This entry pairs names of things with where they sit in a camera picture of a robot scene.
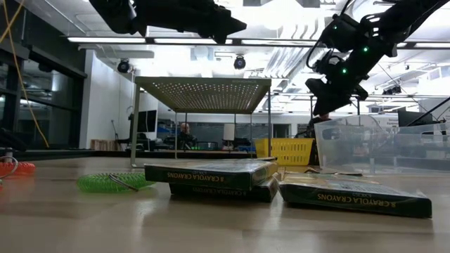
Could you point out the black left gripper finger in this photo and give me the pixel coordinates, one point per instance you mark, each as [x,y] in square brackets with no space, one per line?
[228,24]

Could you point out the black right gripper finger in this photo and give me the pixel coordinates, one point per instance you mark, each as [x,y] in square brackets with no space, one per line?
[327,98]

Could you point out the Crayola crayon box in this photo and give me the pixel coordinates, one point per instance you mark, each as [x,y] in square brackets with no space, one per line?
[225,193]
[211,174]
[351,196]

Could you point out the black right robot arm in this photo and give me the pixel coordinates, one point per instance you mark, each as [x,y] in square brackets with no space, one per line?
[415,14]

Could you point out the person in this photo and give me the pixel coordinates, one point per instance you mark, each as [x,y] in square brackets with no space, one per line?
[185,135]
[318,121]

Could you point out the ceiling strip light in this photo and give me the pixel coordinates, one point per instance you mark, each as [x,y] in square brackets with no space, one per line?
[105,39]
[277,42]
[186,41]

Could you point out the black ceiling spotlight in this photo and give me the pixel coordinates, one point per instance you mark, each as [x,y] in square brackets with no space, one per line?
[392,90]
[123,66]

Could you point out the yellow plastic basket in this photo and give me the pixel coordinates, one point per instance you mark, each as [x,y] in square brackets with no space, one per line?
[284,151]

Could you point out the green perforated metal shelf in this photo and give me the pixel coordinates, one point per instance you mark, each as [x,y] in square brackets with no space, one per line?
[207,95]

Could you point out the clear plastic container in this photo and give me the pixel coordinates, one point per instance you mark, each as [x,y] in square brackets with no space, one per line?
[386,151]

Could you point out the black computer monitor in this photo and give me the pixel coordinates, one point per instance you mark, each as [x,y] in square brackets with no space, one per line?
[415,117]
[147,121]

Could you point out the white sign panel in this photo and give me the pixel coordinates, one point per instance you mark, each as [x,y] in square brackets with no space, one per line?
[229,132]

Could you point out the wooden crate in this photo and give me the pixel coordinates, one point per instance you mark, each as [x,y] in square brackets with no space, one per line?
[103,145]

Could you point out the black ceiling dome camera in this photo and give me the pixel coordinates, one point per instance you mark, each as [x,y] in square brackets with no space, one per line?
[239,62]

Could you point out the black aluminium table frame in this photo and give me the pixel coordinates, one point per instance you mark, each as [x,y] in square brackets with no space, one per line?
[52,154]

